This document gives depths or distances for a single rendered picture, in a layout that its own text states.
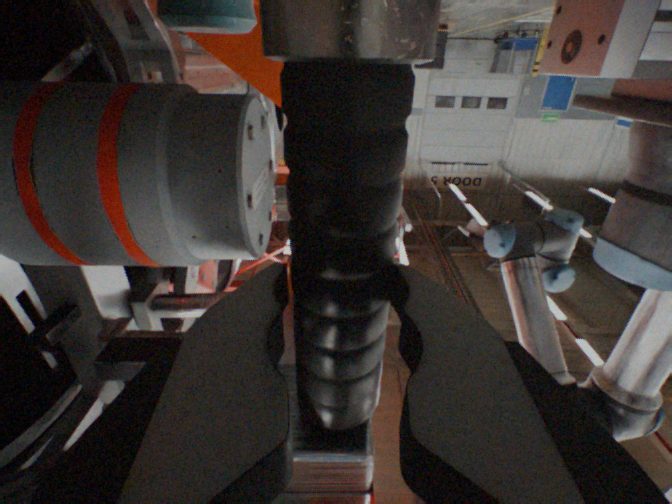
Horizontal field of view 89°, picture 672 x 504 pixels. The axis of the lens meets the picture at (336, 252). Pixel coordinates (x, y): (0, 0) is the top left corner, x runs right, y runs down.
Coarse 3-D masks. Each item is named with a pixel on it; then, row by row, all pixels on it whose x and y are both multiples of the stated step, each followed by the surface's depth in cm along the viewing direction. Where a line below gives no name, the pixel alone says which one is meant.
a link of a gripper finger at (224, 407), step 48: (240, 288) 10; (288, 288) 13; (192, 336) 8; (240, 336) 8; (192, 384) 7; (240, 384) 7; (192, 432) 6; (240, 432) 6; (288, 432) 6; (144, 480) 6; (192, 480) 6; (240, 480) 6; (288, 480) 7
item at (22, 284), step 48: (0, 0) 37; (48, 0) 37; (0, 48) 42; (48, 48) 42; (96, 48) 42; (0, 288) 32; (0, 336) 44; (0, 384) 38; (48, 384) 38; (0, 432) 32
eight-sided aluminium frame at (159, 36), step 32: (96, 0) 37; (128, 0) 37; (128, 32) 41; (160, 32) 41; (128, 64) 44; (160, 64) 44; (192, 288) 51; (160, 320) 47; (192, 320) 50; (96, 416) 36; (64, 448) 32; (0, 480) 27; (32, 480) 28
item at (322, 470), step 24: (288, 384) 16; (312, 432) 14; (336, 432) 14; (360, 432) 14; (312, 456) 14; (336, 456) 14; (360, 456) 14; (312, 480) 14; (336, 480) 14; (360, 480) 14
